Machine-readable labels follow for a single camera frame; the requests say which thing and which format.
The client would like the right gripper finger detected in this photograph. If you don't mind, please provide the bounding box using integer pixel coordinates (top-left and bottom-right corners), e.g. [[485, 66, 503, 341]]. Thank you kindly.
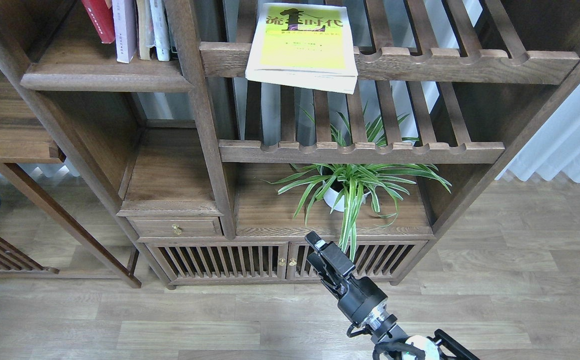
[[307, 254, 342, 301], [304, 231, 355, 293]]

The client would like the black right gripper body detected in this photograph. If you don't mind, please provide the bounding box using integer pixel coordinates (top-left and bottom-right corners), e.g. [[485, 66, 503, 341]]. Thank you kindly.
[[337, 272, 389, 328]]

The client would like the white lavender cover book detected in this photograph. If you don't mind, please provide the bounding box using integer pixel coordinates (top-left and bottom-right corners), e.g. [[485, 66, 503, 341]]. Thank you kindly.
[[111, 0, 137, 64]]

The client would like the red cover book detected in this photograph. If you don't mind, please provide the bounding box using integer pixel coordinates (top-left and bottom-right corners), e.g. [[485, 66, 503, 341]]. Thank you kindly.
[[81, 0, 115, 44]]

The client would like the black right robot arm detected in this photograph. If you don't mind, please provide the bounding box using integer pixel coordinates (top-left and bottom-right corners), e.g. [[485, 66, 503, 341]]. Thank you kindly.
[[304, 231, 477, 360]]

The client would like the white plant pot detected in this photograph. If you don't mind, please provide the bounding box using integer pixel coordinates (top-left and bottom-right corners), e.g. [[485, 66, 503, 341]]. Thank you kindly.
[[323, 175, 370, 212]]

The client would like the brass drawer knob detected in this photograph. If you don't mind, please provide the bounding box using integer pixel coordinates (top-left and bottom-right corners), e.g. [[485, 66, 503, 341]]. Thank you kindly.
[[171, 224, 183, 236]]

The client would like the dark wooden bookshelf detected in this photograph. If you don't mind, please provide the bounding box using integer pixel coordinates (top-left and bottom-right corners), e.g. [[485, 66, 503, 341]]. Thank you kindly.
[[0, 0, 580, 288]]

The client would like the yellow green cover book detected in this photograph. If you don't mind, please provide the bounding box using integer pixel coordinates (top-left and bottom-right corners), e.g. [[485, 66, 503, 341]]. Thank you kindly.
[[245, 2, 358, 94]]

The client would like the upright dark green book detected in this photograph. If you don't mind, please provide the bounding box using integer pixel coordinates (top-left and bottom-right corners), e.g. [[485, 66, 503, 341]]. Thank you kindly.
[[168, 20, 178, 59]]

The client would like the white pleated curtain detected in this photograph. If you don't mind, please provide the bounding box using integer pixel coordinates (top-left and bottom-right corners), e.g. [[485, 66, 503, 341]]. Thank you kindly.
[[496, 84, 580, 183]]

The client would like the upright white book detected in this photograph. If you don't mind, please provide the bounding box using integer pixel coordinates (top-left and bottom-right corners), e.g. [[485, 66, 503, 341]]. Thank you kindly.
[[149, 0, 171, 62]]

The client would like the upright beige book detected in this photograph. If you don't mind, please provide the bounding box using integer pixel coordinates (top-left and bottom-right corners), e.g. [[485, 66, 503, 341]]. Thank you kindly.
[[136, 0, 155, 60]]

